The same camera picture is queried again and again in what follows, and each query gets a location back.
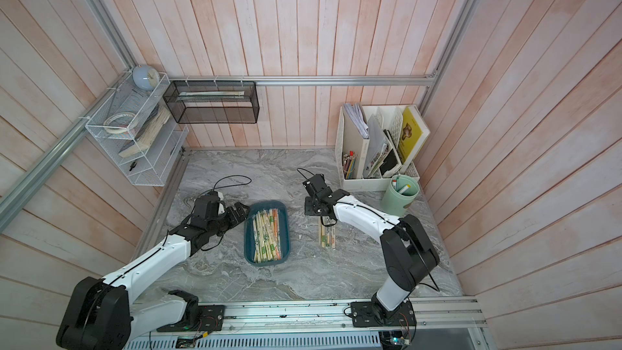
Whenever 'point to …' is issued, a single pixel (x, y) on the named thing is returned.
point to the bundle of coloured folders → (348, 164)
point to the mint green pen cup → (399, 195)
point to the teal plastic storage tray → (266, 232)
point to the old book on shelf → (158, 117)
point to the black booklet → (389, 165)
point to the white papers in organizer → (357, 115)
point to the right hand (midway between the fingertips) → (311, 205)
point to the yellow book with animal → (411, 136)
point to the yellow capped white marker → (404, 188)
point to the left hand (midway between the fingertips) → (243, 216)
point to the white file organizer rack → (367, 145)
